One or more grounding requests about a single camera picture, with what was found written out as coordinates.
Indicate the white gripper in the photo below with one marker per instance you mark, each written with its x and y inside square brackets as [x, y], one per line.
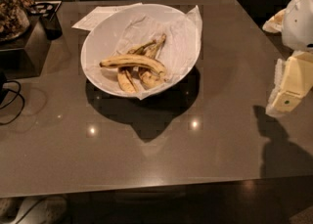
[299, 22]

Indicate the yellow banana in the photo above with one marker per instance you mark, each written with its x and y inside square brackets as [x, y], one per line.
[129, 60]

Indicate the lower right banana piece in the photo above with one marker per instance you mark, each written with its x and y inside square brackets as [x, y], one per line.
[148, 79]

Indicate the banana piece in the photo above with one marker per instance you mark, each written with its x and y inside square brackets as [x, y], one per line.
[125, 80]
[148, 79]

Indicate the upper banana with stem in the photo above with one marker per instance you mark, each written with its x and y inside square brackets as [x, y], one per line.
[149, 49]

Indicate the white bowl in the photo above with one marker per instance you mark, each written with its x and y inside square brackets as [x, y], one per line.
[98, 45]

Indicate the lower left banana piece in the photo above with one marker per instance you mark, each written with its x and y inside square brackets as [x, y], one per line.
[125, 80]

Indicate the white plastic bag liner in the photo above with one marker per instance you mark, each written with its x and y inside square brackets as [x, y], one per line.
[182, 45]

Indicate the white paper sheet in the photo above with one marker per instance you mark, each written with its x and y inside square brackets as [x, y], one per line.
[99, 14]

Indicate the black cup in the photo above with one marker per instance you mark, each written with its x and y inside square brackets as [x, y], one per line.
[51, 25]

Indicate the dark box stand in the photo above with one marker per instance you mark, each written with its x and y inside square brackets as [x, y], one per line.
[25, 56]

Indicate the glass jar with snacks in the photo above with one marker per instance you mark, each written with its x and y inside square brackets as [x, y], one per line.
[14, 21]

